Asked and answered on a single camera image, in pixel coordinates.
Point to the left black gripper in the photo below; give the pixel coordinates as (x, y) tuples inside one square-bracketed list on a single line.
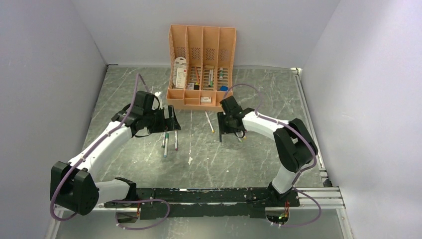
[(163, 125)]

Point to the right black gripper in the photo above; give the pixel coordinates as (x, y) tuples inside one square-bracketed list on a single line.
[(223, 128)]

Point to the yellow cap purple tip pen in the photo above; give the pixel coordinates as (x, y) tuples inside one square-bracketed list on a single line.
[(176, 140)]

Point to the pink cap yellow tip pen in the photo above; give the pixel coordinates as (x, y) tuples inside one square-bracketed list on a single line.
[(209, 122)]

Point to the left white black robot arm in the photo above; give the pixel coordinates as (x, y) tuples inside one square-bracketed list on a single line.
[(72, 184)]

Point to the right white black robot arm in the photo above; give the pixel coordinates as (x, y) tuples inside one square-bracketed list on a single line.
[(296, 148)]

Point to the green cap pen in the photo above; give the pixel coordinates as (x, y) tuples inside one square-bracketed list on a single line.
[(166, 144)]

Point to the white packet in organizer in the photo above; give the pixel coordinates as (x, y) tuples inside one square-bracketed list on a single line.
[(180, 73)]

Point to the orange desk organizer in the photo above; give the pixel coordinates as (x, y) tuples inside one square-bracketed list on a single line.
[(209, 52)]

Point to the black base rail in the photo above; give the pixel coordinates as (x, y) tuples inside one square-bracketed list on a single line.
[(207, 202)]

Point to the aluminium frame rail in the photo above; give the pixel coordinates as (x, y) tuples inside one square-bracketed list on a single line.
[(326, 195)]

